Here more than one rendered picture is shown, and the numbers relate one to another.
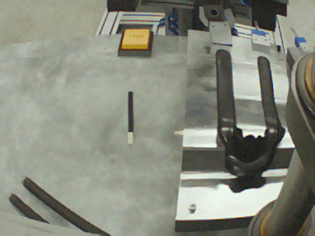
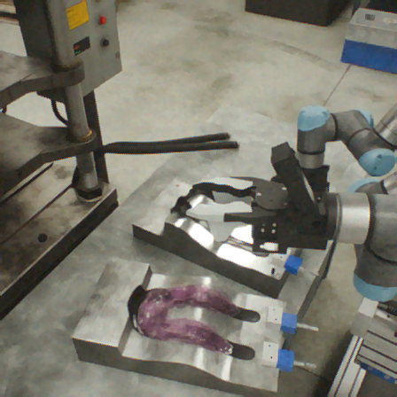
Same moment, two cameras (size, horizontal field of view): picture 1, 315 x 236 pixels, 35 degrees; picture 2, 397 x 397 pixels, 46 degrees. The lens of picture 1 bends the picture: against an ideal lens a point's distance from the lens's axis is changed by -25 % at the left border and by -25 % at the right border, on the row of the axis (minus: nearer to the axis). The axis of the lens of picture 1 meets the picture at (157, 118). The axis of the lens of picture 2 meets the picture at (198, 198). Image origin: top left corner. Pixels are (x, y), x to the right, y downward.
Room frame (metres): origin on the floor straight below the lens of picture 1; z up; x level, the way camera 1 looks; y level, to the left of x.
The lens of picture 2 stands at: (1.19, -1.16, 1.92)
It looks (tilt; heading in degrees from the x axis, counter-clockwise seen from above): 42 degrees down; 115
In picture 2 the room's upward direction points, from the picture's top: straight up
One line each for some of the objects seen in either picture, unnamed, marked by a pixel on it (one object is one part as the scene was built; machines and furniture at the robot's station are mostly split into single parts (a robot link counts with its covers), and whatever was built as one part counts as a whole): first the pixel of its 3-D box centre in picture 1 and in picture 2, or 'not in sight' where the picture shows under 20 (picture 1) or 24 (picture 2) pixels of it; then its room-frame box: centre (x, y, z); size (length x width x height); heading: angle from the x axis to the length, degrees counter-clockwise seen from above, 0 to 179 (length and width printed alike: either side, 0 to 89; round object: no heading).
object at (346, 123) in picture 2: not in sight; (351, 128); (1.10, -0.06, 1.23); 0.11 x 0.11 x 0.08; 38
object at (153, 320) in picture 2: not in sight; (186, 312); (0.86, -0.54, 0.90); 0.26 x 0.18 x 0.08; 13
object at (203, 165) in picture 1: (245, 120); (221, 224); (0.80, -0.18, 0.87); 0.50 x 0.26 x 0.14; 175
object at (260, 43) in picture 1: (258, 35); (296, 266); (1.07, -0.26, 0.89); 0.13 x 0.05 x 0.05; 175
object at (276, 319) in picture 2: (300, 42); (291, 323); (1.11, -0.43, 0.86); 0.13 x 0.05 x 0.05; 13
